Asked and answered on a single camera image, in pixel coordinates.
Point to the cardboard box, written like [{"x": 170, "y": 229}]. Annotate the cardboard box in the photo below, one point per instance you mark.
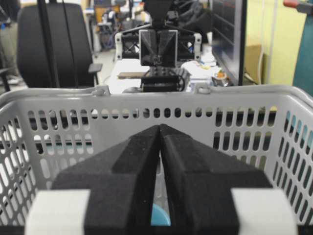
[{"x": 252, "y": 57}]

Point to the black camera module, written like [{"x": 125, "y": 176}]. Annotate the black camera module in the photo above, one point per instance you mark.
[{"x": 165, "y": 79}]

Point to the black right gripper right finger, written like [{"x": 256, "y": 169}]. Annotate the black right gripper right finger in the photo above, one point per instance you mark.
[{"x": 212, "y": 193}]

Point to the brown flat board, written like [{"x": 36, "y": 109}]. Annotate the brown flat board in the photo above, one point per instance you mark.
[{"x": 132, "y": 75}]

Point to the blue dustpan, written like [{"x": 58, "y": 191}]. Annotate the blue dustpan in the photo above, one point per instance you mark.
[{"x": 159, "y": 216}]

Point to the black office chair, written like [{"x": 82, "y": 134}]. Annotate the black office chair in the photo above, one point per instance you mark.
[{"x": 53, "y": 49}]

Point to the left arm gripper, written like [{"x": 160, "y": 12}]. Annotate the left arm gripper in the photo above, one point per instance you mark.
[{"x": 158, "y": 47}]

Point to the snack bowl on table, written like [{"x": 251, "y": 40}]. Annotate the snack bowl on table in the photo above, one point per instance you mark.
[{"x": 220, "y": 79}]

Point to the grey plastic shopping basket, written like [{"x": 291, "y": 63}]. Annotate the grey plastic shopping basket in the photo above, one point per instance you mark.
[{"x": 43, "y": 131}]

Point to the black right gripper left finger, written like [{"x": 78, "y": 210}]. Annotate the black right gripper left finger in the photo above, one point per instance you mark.
[{"x": 110, "y": 193}]

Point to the teal stand with red clamp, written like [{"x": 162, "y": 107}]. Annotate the teal stand with red clamp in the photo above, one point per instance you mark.
[{"x": 303, "y": 74}]

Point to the dark monitor screen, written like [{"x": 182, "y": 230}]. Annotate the dark monitor screen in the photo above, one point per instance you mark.
[{"x": 229, "y": 37}]

